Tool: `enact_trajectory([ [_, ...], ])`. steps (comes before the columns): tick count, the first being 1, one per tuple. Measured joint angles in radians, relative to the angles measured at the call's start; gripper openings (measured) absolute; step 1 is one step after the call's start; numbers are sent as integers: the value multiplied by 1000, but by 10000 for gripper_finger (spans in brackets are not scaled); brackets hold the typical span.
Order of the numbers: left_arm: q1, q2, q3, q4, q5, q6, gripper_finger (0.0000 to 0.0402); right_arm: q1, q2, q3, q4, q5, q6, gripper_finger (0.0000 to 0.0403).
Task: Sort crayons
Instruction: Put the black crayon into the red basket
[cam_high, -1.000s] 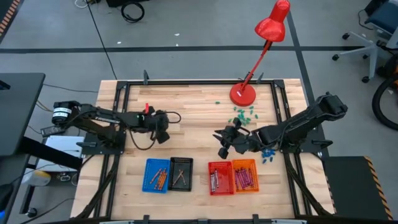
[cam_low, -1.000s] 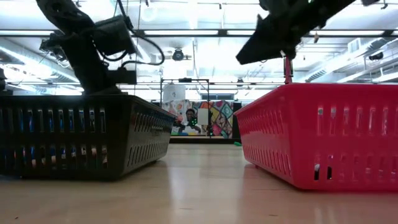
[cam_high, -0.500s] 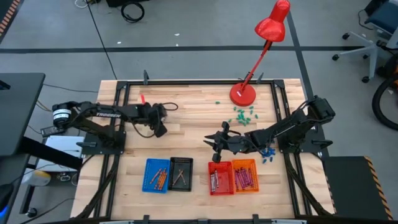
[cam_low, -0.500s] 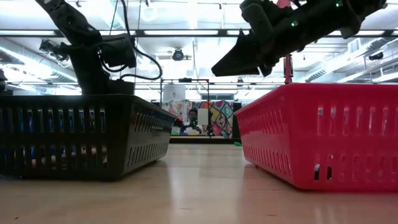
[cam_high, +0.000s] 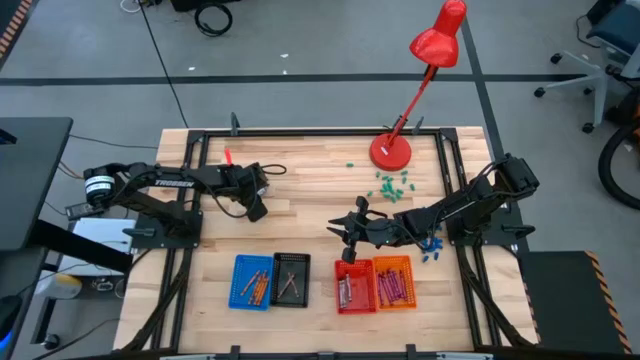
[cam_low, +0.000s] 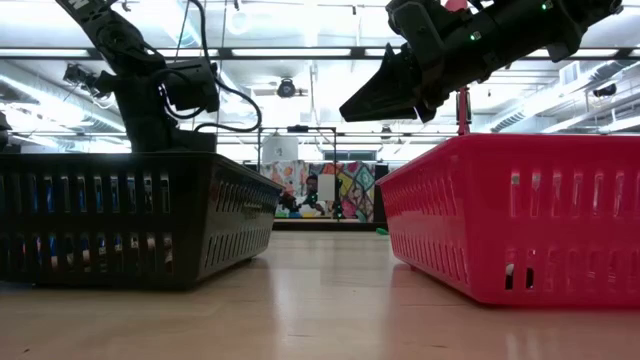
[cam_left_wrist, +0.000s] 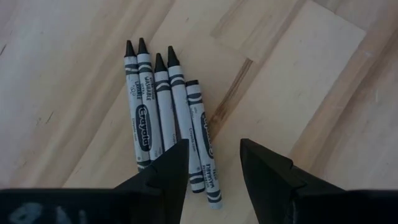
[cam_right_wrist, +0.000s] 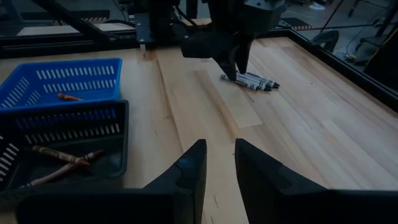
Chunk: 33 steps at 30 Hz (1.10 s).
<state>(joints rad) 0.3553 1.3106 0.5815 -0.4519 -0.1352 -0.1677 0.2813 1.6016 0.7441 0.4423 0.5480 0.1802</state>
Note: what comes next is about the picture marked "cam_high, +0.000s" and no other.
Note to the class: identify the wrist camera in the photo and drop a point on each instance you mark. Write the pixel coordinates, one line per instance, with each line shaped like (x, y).
(372, 230)
(252, 177)

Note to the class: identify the black desk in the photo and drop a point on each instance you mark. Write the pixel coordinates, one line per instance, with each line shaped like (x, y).
(30, 180)

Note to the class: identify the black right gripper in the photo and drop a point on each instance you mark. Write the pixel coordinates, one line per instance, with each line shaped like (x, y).
(395, 231)

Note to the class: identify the black platform striped edge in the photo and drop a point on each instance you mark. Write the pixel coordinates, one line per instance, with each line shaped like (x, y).
(560, 300)

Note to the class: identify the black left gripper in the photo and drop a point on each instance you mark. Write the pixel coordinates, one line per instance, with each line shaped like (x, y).
(230, 182)

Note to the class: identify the black power adapter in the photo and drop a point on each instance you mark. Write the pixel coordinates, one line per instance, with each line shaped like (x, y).
(80, 211)

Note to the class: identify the black table edge clamp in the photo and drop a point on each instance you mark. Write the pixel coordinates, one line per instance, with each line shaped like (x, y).
(418, 125)
(234, 352)
(234, 124)
(411, 351)

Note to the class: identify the black plastic basket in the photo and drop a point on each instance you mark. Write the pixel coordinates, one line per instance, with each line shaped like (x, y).
(304, 265)

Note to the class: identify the blue plastic basket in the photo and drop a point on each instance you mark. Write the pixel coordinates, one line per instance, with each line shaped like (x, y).
(239, 265)

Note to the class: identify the black floor box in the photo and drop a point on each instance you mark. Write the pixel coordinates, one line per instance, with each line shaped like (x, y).
(190, 4)

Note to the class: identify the white box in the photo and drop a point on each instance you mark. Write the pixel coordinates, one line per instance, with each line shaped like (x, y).
(100, 232)

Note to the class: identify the red tag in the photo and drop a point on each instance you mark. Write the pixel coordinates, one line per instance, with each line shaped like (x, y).
(228, 156)

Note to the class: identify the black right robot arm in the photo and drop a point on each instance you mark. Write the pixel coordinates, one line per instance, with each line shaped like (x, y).
(465, 205)

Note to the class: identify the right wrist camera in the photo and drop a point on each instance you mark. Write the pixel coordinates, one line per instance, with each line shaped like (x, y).
(372, 230)

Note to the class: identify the orange plastic basket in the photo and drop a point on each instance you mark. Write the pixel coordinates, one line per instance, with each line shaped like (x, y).
(395, 261)

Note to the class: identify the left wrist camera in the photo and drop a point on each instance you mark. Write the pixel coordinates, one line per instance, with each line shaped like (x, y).
(252, 177)

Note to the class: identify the black metal table frame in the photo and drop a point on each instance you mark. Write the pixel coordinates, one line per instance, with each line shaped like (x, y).
(320, 133)

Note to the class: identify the black mat striped edge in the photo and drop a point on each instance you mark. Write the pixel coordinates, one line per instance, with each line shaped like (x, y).
(10, 20)

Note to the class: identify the black round foot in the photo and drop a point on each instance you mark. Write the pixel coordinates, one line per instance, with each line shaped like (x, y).
(50, 341)

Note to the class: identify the red plastic basket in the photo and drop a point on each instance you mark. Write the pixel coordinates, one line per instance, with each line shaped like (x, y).
(362, 290)

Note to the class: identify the brown crayon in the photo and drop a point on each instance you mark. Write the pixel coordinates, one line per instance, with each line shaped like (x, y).
(292, 285)
(287, 286)

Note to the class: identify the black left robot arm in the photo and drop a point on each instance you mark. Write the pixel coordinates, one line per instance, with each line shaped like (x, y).
(172, 182)

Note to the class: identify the red desk lamp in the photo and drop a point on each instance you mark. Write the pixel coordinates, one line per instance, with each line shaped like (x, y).
(390, 152)

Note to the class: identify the yellow white device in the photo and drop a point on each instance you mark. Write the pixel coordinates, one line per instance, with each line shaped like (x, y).
(60, 286)

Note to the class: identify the white office chair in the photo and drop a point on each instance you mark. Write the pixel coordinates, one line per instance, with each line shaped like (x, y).
(600, 85)

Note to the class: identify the black orange machine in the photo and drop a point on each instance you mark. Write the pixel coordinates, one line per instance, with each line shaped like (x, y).
(630, 107)

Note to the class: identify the orange crayon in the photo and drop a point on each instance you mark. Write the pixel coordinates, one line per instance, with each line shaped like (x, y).
(256, 289)
(265, 287)
(250, 283)
(262, 291)
(259, 290)

